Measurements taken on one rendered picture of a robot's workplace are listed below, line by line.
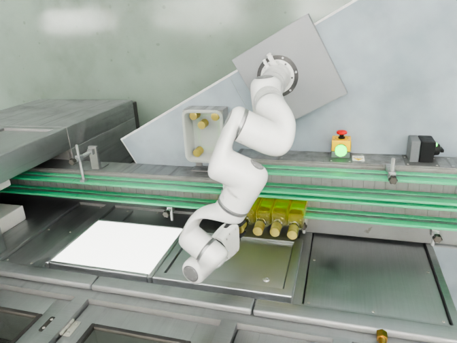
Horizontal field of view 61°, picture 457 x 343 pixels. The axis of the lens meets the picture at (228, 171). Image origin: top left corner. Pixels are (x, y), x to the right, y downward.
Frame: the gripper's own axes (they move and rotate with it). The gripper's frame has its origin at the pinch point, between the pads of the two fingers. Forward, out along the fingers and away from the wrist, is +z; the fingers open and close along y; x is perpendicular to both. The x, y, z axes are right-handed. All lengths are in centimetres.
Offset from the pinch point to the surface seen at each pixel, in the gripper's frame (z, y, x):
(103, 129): 45, 11, 110
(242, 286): -11.7, -13.5, -6.9
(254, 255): 6.4, -14.1, -2.0
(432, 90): 56, 40, -48
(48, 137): 5, 19, 100
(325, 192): 28.4, 5.3, -20.3
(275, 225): 5.9, 0.6, -10.5
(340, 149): 38.7, 19.1, -22.0
